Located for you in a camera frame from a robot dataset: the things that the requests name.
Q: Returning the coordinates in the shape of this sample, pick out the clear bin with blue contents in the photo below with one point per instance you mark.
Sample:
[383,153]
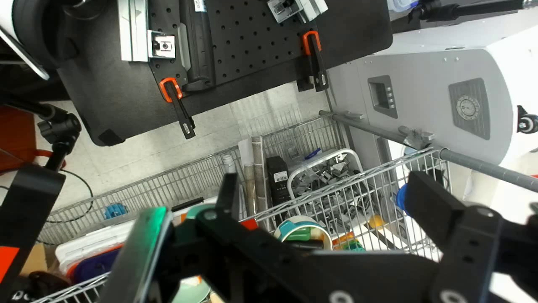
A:
[92,258]

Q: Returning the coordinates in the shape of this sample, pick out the black flat box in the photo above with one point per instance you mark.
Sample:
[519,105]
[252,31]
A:
[277,179]

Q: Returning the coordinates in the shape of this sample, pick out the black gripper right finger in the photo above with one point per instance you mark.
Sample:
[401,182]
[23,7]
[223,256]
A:
[430,195]

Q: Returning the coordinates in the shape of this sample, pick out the small blue plastic part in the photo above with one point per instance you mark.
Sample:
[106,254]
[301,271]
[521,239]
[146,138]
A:
[116,211]

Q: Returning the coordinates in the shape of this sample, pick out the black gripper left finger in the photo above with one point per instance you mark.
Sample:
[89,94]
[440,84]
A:
[228,195]

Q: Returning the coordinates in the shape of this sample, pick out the white pot with teal band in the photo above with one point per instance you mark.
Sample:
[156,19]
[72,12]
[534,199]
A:
[302,229]

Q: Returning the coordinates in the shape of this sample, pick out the grey paper rolls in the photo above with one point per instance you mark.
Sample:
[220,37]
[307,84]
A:
[252,174]

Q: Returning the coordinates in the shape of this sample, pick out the black camera stand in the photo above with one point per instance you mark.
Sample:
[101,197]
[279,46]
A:
[58,132]

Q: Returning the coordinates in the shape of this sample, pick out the white grey controller cabinet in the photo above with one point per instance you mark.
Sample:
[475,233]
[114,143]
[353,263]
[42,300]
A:
[425,89]

